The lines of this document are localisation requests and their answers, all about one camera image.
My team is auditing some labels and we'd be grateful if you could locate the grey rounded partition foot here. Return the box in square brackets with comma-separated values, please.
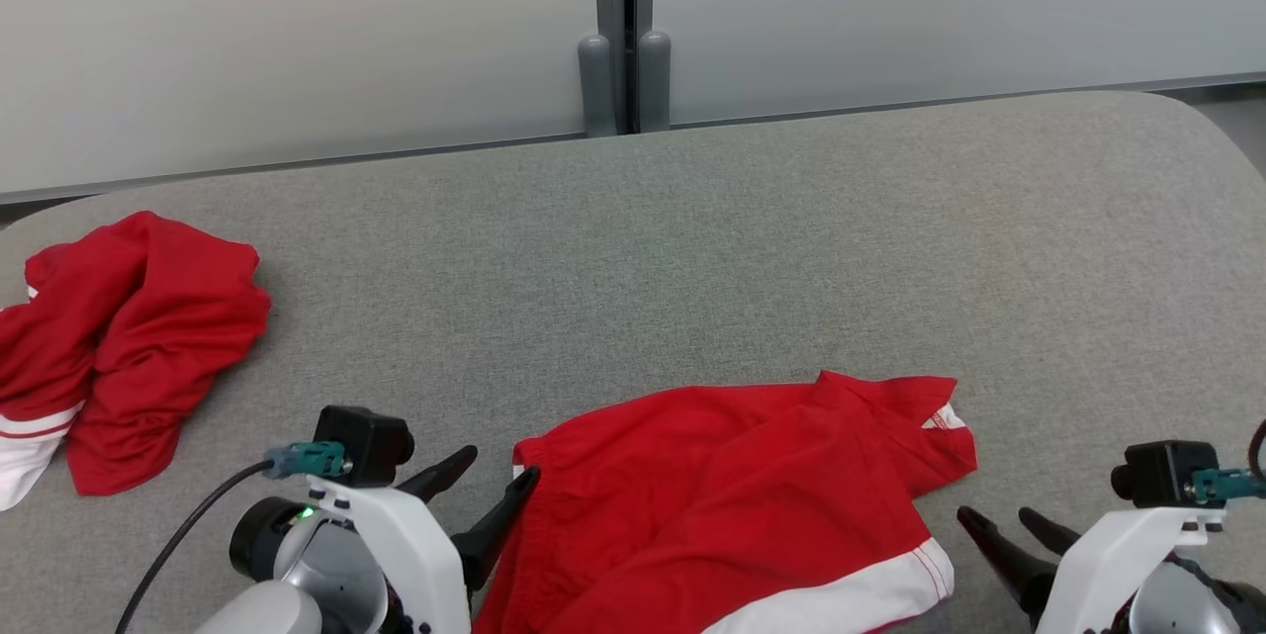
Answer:
[578, 34, 619, 138]
[638, 31, 673, 133]

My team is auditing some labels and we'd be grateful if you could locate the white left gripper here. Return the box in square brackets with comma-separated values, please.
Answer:
[307, 446, 542, 634]

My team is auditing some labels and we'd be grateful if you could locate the teal right camera connector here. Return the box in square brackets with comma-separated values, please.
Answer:
[1190, 468, 1266, 504]

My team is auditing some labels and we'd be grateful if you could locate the teal left camera connector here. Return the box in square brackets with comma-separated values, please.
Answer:
[262, 441, 347, 482]

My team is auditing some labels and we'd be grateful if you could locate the grey partition base rail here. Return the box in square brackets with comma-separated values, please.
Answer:
[0, 132, 594, 205]

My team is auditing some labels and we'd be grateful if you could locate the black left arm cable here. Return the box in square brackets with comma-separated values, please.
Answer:
[117, 461, 273, 634]

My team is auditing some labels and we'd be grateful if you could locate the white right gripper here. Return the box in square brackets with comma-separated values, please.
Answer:
[956, 507, 1227, 634]

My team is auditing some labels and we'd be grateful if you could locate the teal camera connector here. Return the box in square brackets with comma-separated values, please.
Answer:
[1190, 468, 1266, 504]
[262, 441, 347, 482]

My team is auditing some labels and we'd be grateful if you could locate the red shirt with white sleeves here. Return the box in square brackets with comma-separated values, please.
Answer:
[0, 211, 273, 511]

